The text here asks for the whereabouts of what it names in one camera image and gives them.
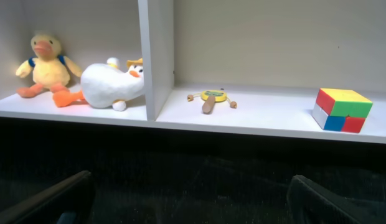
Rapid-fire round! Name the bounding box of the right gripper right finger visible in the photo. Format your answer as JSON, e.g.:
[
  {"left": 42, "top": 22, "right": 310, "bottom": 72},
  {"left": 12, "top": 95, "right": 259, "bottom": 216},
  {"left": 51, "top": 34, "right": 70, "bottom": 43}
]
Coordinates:
[{"left": 286, "top": 174, "right": 386, "bottom": 224}]

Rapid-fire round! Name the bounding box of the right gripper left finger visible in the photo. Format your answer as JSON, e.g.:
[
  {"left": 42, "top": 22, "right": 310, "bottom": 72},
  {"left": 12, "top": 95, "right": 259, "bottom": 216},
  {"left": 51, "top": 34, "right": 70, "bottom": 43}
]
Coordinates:
[{"left": 0, "top": 170, "right": 96, "bottom": 224}]

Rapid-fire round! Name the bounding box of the many-coloured puzzle cube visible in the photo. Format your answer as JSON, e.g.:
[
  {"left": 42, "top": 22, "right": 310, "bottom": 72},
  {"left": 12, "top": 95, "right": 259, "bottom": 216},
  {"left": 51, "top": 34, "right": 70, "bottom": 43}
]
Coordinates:
[{"left": 311, "top": 88, "right": 374, "bottom": 134}]

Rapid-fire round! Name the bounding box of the yellow wooden rattle drum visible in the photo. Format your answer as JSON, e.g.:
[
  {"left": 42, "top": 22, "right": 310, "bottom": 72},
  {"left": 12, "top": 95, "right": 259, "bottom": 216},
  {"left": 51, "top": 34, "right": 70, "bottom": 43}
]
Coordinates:
[{"left": 186, "top": 89, "right": 238, "bottom": 114}]

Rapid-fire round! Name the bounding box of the white plush duck yellow hat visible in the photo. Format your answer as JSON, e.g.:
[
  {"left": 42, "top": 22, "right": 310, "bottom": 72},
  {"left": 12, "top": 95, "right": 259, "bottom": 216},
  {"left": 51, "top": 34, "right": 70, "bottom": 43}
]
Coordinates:
[{"left": 52, "top": 57, "right": 146, "bottom": 112}]

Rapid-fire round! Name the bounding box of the white shelf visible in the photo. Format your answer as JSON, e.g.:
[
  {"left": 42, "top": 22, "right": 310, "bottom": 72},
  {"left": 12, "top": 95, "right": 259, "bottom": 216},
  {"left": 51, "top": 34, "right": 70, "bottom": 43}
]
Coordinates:
[{"left": 0, "top": 0, "right": 386, "bottom": 145}]

